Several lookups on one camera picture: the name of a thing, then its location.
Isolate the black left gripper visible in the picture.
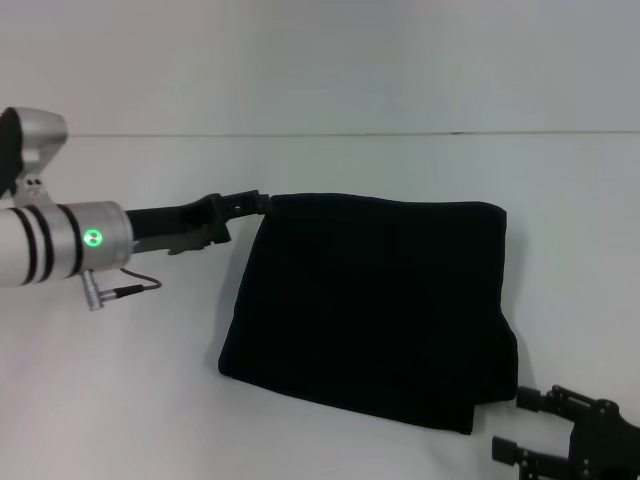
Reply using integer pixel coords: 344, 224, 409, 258
123, 188, 274, 257

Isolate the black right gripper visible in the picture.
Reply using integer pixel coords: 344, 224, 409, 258
490, 384, 640, 480

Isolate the black shirt with FREE print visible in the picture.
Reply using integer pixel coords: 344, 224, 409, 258
218, 191, 519, 436

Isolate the maroon left arm cable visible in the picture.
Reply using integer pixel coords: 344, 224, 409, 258
81, 267, 164, 313

